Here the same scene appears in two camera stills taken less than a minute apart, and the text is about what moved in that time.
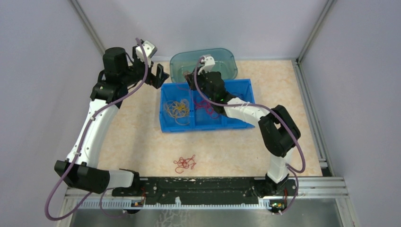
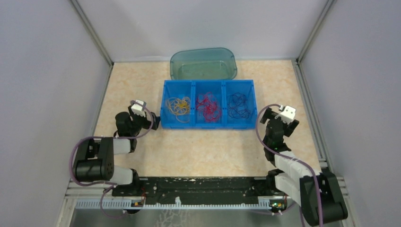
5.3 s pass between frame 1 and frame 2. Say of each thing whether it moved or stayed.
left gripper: moved
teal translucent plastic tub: stayed
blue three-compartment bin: stayed
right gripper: moved
